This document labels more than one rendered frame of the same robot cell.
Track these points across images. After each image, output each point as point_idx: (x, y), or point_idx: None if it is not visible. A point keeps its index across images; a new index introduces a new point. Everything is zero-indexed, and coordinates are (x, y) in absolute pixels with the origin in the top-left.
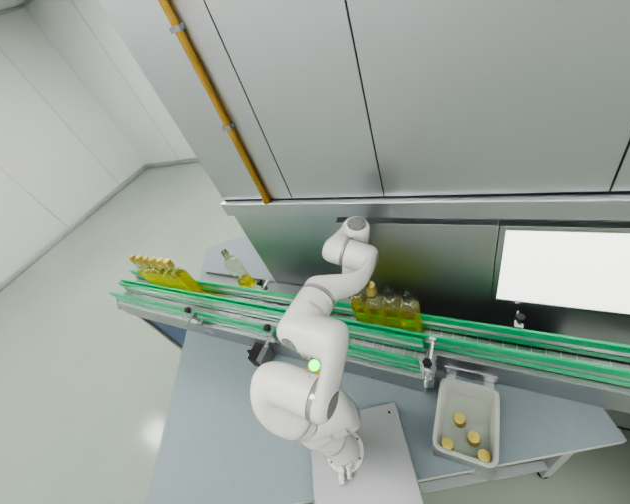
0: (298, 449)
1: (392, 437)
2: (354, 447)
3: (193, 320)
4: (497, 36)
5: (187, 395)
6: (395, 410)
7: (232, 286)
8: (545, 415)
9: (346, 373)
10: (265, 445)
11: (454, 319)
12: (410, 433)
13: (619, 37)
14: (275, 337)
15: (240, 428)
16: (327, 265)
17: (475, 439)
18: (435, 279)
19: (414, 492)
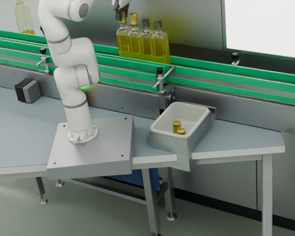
0: (44, 143)
1: (122, 129)
2: (91, 122)
3: None
4: None
5: None
6: (130, 118)
7: (15, 32)
8: (240, 134)
9: (100, 109)
10: (15, 140)
11: (193, 59)
12: (138, 138)
13: None
14: (47, 64)
15: None
16: (107, 18)
17: (181, 131)
18: (186, 27)
19: (126, 149)
